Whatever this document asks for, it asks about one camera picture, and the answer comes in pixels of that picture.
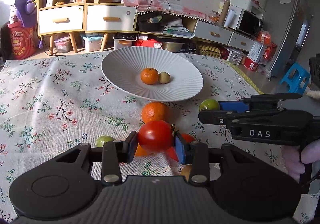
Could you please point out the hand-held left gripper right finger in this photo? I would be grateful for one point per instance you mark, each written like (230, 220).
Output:
(181, 150)

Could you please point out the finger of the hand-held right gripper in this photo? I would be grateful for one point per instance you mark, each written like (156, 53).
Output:
(230, 106)
(215, 117)

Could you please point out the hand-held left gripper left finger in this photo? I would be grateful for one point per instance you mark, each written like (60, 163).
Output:
(130, 146)

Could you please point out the orange tomato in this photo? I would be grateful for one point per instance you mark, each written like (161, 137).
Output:
(140, 151)

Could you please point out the green lime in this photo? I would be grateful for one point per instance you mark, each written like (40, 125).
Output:
(207, 105)
(103, 140)

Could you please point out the red tomato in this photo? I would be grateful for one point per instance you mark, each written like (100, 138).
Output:
(155, 136)
(188, 137)

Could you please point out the beige round fruit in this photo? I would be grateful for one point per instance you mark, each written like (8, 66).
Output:
(186, 172)
(165, 78)

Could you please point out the large orange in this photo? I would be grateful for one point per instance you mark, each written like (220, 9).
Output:
(153, 111)

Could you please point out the white ribbed plate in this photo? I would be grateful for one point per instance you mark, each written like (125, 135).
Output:
(125, 69)

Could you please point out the person's right hand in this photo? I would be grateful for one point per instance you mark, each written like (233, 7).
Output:
(292, 161)

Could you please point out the red gift box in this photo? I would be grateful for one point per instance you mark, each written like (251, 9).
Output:
(251, 64)

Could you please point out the white patterned box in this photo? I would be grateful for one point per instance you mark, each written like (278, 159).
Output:
(235, 56)

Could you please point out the white fluffy object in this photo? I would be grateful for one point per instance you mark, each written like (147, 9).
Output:
(313, 94)

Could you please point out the blue plastic stool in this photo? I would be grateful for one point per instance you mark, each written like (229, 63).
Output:
(293, 74)

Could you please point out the egg carton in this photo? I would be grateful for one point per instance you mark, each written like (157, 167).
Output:
(210, 50)

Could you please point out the white and blue box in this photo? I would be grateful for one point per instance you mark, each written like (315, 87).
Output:
(256, 53)

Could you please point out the red carton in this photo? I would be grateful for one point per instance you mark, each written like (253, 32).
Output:
(271, 51)

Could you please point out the black handheld device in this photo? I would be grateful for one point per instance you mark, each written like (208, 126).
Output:
(191, 48)

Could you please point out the small mandarin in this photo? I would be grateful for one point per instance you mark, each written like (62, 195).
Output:
(149, 76)

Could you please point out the low white drawer cabinet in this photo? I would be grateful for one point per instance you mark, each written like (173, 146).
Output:
(212, 33)

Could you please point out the orange snack packet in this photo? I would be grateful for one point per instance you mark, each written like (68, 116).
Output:
(264, 37)

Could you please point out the clear food container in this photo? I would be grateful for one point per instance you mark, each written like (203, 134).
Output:
(173, 46)

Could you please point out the black microwave oven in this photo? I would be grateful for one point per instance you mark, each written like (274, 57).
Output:
(250, 23)

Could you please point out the rolled white paper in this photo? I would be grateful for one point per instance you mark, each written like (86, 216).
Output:
(229, 19)

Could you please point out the glass jar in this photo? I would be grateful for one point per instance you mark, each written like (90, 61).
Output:
(215, 17)

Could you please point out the grey refrigerator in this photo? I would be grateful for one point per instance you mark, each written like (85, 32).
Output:
(285, 34)

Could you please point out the cardboard tube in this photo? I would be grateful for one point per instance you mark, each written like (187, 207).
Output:
(223, 13)

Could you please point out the pile of papers and cloths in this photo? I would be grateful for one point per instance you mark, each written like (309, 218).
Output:
(177, 28)

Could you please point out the red flat box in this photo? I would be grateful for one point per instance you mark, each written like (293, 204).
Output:
(150, 44)

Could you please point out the floral tablecloth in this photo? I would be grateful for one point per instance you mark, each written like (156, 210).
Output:
(50, 89)

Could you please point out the white appliance box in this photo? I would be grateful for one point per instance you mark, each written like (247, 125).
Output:
(243, 3)

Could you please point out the clear storage box black lid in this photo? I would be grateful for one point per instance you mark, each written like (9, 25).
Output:
(125, 41)

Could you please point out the pink fringed cloth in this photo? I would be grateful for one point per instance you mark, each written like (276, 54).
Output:
(180, 8)

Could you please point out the clear storage box blue lid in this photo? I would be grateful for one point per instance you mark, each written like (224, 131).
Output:
(91, 43)

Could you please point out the black flat box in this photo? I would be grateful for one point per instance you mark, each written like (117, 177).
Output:
(150, 26)

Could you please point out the white cabinet drawer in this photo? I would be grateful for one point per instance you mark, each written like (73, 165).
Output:
(61, 19)
(110, 18)

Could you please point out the red round tub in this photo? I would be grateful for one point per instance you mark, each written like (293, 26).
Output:
(21, 41)

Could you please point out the black bag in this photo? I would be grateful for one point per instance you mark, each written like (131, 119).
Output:
(5, 41)

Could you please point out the purple plush toy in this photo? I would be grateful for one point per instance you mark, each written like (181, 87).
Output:
(25, 6)

